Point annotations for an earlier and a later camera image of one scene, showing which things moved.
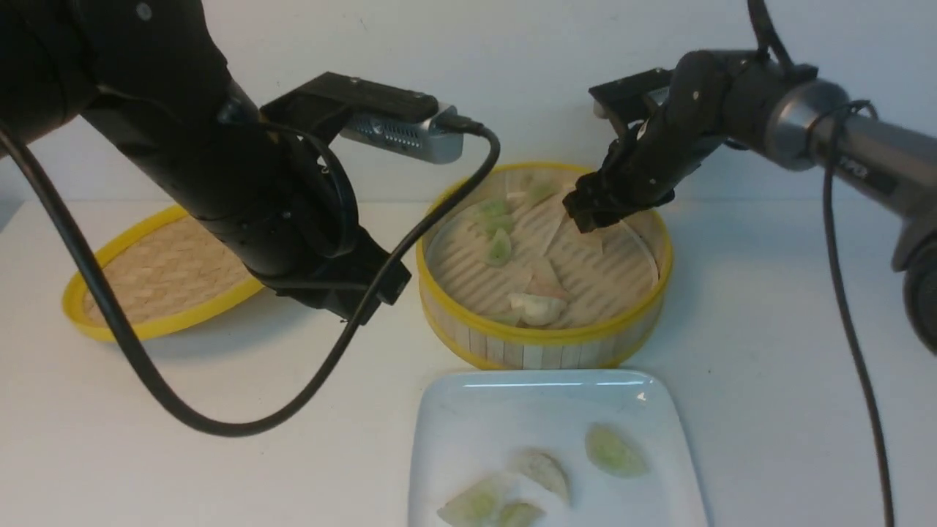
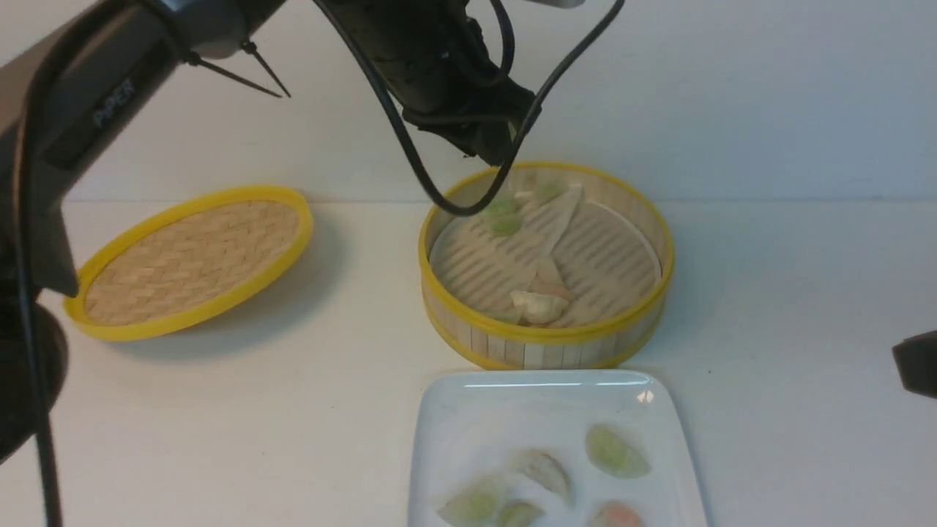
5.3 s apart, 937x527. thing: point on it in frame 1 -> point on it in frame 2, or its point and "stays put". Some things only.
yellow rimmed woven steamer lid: (172, 270) stays put
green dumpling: (501, 249) -> (506, 222)
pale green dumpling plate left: (481, 505) stays put
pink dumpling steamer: (544, 281) stays put
